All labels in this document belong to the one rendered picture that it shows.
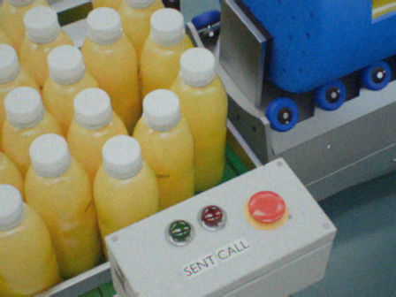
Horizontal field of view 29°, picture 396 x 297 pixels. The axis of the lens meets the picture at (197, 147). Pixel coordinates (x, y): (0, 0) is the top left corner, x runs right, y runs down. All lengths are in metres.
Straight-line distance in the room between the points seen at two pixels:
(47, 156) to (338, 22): 0.35
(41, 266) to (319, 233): 0.29
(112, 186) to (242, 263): 0.17
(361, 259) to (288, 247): 1.30
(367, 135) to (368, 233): 0.96
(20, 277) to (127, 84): 0.28
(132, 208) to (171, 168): 0.07
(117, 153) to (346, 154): 0.44
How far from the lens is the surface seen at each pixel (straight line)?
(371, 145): 1.14
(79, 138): 0.85
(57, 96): 0.89
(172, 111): 0.81
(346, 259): 2.02
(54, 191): 0.81
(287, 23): 0.94
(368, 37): 0.93
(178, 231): 0.72
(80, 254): 0.90
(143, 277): 0.72
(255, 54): 0.99
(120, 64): 0.93
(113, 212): 0.82
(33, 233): 0.79
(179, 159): 0.85
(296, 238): 0.74
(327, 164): 1.11
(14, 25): 0.99
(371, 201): 2.13
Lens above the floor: 1.73
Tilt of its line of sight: 52 degrees down
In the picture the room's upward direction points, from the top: straight up
